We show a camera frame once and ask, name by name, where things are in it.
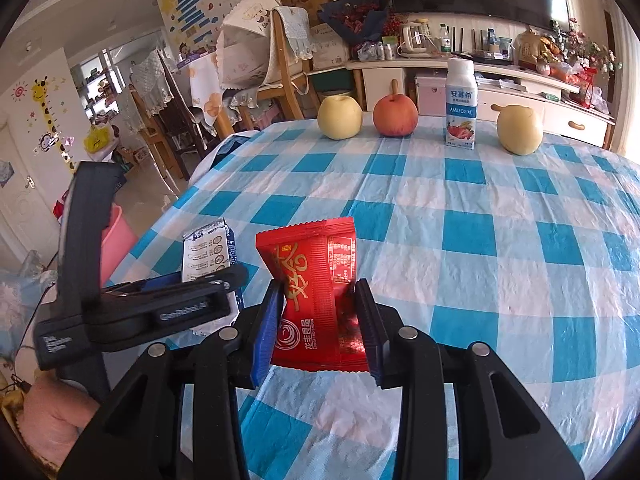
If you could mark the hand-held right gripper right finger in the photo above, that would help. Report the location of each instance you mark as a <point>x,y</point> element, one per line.
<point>370,332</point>

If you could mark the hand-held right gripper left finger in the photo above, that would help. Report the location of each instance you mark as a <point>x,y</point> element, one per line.
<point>267,332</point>

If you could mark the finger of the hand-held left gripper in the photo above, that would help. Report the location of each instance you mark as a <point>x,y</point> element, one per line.
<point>160,280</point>
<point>225,277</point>

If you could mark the small blue white carton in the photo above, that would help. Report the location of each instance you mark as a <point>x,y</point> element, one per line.
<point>210,250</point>

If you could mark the pink plastic bin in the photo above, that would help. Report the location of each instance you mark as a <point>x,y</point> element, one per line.
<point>117,240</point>

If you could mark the red snack packet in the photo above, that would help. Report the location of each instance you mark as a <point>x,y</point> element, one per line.
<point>310,310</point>

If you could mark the person's left hand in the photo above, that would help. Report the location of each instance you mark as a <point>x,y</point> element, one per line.
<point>55,410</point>

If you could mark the light blue floral cloth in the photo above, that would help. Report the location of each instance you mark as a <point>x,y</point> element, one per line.
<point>25,285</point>

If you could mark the yellow plastic bag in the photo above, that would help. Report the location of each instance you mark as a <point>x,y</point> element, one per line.
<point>97,139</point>

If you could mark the blue checked tablecloth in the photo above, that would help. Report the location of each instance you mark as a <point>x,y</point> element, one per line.
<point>465,235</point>

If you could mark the dark wooden chair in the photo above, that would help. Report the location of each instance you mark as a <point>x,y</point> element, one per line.
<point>175,125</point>

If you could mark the dining table orange print cloth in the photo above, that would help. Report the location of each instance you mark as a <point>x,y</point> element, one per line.
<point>205,90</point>

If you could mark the yellow pear left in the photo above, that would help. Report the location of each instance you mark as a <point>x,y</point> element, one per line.
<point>340,117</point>

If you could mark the yellow pear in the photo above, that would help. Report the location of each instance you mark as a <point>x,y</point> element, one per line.
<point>340,117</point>
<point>520,130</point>

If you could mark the red apple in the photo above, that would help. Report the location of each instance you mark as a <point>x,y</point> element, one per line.
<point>395,116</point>

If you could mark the light wooden chair cloth cover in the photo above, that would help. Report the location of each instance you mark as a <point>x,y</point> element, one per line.
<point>282,60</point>

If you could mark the teal storage box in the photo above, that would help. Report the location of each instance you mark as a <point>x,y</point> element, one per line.
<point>335,80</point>

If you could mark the white yogurt bottle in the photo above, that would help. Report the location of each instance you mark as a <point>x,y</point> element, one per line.
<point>460,105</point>

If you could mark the pink box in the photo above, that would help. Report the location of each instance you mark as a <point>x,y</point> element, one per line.
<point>430,92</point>

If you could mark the white television cabinet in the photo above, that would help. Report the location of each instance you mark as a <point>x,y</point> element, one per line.
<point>375,80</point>

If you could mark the dark blue flower bouquet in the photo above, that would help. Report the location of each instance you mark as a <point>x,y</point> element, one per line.
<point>357,15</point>

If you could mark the white electric kettle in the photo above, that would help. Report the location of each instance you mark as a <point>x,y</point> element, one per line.
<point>415,37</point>

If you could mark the clear water bottle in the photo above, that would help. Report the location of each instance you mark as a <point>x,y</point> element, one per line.
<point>444,40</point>

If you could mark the gold ornament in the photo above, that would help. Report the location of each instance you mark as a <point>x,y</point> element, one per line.
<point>532,47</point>

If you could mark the red gift bag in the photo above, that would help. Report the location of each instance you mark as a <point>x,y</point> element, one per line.
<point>589,85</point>

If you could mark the artificial flower arrangement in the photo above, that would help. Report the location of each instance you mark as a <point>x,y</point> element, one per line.
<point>585,45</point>

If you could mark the giraffe wall sticker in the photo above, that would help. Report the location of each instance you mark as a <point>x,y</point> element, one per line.
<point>47,110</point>

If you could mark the colourful wall chart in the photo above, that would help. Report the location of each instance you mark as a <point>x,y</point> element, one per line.
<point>192,5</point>

